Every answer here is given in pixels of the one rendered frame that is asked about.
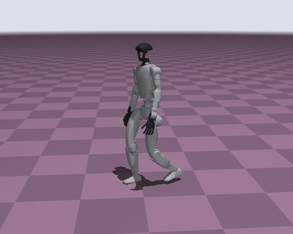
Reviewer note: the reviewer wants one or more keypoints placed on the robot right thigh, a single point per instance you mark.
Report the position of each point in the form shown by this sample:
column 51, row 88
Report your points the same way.
column 132, row 129

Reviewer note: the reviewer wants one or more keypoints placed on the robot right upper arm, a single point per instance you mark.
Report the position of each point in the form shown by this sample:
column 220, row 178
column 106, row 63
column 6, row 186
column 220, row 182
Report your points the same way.
column 135, row 88

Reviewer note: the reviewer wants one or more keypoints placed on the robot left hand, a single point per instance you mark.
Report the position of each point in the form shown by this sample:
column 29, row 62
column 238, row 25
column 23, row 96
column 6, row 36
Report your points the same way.
column 149, row 125

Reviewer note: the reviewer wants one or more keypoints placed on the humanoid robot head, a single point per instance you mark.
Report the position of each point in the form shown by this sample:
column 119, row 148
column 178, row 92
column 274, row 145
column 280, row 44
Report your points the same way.
column 143, row 47

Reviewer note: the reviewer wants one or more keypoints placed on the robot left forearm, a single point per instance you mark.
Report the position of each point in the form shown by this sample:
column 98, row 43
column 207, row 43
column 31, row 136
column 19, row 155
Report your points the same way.
column 155, row 103

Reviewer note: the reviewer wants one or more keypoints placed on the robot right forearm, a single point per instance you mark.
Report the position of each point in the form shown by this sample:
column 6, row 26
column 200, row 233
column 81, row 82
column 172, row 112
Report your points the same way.
column 133, row 101

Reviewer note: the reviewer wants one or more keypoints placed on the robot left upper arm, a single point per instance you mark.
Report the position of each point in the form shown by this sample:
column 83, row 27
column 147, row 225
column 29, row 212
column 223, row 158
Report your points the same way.
column 155, row 72

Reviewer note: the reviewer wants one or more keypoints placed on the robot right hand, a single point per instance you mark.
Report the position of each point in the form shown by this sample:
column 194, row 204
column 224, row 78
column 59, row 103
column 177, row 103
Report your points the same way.
column 127, row 116

